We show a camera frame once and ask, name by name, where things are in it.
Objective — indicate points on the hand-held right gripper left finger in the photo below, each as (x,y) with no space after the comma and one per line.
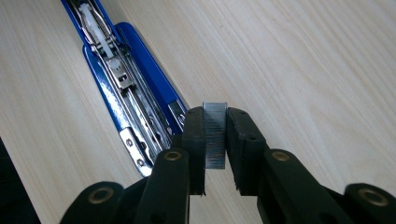
(196,149)

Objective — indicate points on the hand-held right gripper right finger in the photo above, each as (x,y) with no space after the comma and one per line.
(246,149)

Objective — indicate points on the silver staple strip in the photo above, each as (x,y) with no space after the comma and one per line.
(214,137)

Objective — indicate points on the blue stapler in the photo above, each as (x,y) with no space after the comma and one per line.
(130,93)

